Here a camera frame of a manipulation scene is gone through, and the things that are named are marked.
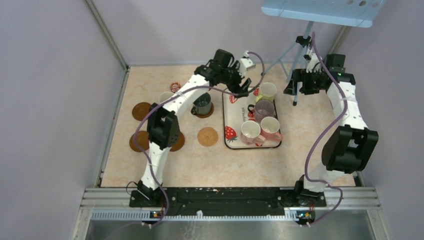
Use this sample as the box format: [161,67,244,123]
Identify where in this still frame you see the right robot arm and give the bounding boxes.
[283,51,379,206]

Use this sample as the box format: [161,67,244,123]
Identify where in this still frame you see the dark brown wooden coaster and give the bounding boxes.
[193,103,215,119]

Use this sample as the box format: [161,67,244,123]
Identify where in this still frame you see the light blue panel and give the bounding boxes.
[261,0,386,28]

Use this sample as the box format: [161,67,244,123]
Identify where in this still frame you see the brown wooden round coaster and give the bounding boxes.
[131,102,151,121]

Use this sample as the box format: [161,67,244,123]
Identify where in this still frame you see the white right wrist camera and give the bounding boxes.
[303,47,323,73]

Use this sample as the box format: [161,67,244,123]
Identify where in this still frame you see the aluminium frame rail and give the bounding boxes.
[72,186,394,240]

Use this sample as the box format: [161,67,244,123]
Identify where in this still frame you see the purple mug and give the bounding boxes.
[247,99,275,123]

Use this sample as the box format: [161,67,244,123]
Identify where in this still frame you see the light green mug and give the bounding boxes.
[158,91,174,104]

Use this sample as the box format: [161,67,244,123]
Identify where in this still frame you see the pale pink mug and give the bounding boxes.
[240,120,266,147]

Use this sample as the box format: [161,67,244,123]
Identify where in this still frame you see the dark green mug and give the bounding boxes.
[191,92,212,116]

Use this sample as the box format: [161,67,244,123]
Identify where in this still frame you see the woven rattan coaster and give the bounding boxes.
[197,127,219,147]

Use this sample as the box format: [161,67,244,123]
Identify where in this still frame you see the light blue tripod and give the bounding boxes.
[264,21,315,85]

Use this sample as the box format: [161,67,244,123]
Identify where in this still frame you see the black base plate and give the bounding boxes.
[129,187,327,217]

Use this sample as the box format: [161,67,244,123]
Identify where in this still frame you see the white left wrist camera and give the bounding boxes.
[238,51,256,76]

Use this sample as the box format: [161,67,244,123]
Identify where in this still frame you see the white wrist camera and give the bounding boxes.
[303,47,323,73]
[238,51,256,76]

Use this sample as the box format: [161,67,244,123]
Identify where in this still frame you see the white strawberry tray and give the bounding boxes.
[222,88,282,150]

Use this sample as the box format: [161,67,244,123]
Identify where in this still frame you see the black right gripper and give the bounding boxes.
[283,69,325,96]

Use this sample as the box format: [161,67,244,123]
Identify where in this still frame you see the yellow-green mug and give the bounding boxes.
[255,82,278,103]

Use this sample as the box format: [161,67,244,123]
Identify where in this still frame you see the red snack packet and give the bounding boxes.
[170,82,181,93]

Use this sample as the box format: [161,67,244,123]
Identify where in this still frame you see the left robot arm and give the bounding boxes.
[131,49,256,207]

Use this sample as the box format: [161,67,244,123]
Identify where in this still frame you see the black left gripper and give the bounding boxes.
[219,60,251,98]

